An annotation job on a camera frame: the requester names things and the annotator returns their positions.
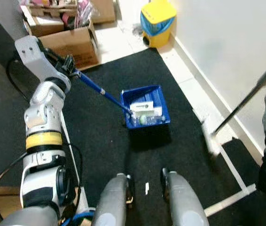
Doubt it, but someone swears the black stick white broom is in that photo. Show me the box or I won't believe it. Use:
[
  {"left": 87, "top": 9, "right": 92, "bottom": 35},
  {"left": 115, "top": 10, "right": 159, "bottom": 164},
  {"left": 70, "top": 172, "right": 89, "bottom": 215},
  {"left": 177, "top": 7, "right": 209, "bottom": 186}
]
[{"left": 200, "top": 71, "right": 266, "bottom": 158}]

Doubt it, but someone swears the blue long-handled dustpan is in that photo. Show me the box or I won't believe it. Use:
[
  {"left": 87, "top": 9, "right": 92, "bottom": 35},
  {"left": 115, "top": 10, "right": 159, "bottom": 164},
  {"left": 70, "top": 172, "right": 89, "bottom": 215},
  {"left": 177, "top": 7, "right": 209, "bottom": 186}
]
[{"left": 73, "top": 70, "right": 171, "bottom": 130}]

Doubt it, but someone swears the small black floor mat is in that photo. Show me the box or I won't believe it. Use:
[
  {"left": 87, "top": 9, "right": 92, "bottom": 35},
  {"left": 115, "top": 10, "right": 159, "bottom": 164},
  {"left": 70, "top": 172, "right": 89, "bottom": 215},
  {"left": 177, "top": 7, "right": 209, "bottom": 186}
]
[{"left": 206, "top": 138, "right": 266, "bottom": 226}]

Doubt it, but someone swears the large black floor mat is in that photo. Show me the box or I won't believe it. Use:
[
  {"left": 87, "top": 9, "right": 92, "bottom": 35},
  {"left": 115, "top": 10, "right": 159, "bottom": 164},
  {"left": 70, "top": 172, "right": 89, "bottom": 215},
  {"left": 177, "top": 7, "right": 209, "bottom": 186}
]
[{"left": 63, "top": 47, "right": 246, "bottom": 226}]

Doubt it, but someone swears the large open cardboard box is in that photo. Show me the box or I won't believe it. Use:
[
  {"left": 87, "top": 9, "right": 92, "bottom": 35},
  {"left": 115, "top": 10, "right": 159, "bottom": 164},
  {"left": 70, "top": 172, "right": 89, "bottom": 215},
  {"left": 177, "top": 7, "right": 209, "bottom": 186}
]
[{"left": 38, "top": 21, "right": 100, "bottom": 70}]

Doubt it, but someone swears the cardboard box with clutter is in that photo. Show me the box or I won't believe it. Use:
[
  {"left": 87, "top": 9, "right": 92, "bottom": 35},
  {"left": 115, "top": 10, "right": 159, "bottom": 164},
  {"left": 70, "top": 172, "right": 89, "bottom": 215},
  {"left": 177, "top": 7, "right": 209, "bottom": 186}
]
[{"left": 20, "top": 5, "right": 70, "bottom": 37}]

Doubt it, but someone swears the wooden crate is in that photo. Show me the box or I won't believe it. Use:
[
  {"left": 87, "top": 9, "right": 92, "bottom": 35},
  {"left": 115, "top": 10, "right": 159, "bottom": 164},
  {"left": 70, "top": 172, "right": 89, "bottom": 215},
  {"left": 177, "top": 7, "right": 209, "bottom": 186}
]
[{"left": 30, "top": 0, "right": 79, "bottom": 17}]

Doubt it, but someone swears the plain small cardboard box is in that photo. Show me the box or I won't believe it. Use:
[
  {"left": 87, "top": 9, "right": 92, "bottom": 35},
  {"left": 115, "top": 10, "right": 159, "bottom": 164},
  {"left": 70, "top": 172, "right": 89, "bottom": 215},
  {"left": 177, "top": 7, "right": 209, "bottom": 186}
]
[{"left": 92, "top": 0, "right": 116, "bottom": 24}]

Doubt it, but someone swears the grey debris pile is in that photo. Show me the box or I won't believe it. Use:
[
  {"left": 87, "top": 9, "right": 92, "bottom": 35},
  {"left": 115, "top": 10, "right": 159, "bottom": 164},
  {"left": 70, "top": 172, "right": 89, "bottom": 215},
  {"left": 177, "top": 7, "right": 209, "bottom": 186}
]
[{"left": 131, "top": 24, "right": 144, "bottom": 39}]

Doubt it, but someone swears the small white carton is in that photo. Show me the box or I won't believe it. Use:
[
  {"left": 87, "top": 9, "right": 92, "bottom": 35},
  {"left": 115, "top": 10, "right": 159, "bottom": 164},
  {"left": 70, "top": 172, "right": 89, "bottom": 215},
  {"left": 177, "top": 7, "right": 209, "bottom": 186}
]
[{"left": 130, "top": 101, "right": 155, "bottom": 117}]

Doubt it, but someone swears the clear plastic bottle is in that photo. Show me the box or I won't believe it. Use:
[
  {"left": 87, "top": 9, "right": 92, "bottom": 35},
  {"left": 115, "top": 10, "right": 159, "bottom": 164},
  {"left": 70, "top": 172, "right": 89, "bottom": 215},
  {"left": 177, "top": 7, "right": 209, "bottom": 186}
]
[{"left": 133, "top": 115, "right": 164, "bottom": 127}]

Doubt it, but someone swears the blue bin liner bag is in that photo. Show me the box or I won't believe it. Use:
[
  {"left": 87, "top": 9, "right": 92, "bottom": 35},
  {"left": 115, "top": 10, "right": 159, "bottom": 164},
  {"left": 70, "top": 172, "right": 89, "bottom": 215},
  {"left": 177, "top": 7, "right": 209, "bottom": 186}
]
[{"left": 141, "top": 13, "right": 176, "bottom": 36}]

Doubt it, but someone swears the yellow trash bin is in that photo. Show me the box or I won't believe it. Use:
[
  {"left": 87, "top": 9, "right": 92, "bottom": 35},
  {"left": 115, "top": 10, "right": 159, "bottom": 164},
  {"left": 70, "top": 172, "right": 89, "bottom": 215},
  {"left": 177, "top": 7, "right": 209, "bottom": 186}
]
[{"left": 140, "top": 0, "right": 177, "bottom": 48}]

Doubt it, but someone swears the flat brown cardboard sheet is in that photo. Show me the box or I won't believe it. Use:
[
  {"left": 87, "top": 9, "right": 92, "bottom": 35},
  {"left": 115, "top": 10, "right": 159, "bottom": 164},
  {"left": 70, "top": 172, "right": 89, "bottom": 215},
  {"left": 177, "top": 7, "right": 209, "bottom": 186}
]
[{"left": 0, "top": 186, "right": 24, "bottom": 224}]

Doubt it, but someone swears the grey robot right leg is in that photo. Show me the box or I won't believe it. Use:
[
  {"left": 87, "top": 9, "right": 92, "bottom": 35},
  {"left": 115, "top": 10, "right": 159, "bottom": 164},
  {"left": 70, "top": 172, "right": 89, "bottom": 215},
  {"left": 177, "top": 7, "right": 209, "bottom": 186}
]
[{"left": 161, "top": 169, "right": 210, "bottom": 226}]

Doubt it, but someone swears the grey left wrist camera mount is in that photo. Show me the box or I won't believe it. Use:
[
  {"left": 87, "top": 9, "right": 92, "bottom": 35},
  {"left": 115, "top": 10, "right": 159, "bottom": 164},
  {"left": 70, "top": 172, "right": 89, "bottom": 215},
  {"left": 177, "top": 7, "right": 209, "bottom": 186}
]
[{"left": 15, "top": 36, "right": 54, "bottom": 81}]

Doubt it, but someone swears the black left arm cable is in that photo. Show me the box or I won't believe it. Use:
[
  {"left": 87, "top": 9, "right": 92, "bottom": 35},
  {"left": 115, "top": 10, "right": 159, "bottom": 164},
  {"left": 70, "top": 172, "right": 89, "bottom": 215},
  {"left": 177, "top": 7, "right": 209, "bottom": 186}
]
[{"left": 5, "top": 56, "right": 32, "bottom": 103}]

